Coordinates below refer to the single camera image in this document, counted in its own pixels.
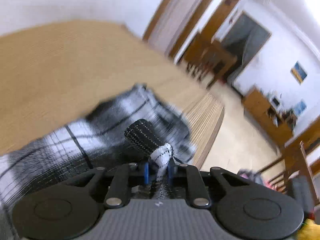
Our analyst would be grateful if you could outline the black white plaid shirt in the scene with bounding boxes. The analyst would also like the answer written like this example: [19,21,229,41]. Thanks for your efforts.
[1,84,196,239]

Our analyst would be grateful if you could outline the colourful clothes pile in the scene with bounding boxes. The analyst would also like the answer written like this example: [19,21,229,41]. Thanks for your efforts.
[237,169,274,190]

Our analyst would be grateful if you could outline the wooden chair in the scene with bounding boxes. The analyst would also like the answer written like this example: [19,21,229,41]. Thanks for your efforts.
[258,142,319,220]

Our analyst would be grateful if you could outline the wooden cabinet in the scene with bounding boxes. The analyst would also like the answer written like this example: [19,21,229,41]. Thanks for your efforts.
[242,86,293,147]

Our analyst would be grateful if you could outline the wooden shelf unit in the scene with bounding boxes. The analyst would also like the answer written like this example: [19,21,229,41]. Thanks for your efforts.
[182,33,238,90]

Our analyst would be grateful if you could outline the dark doorway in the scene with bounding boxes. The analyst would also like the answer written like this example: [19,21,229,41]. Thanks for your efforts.
[222,13,271,84]

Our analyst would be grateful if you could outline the blue wall picture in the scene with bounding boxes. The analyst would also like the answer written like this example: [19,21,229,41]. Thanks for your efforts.
[290,62,308,84]

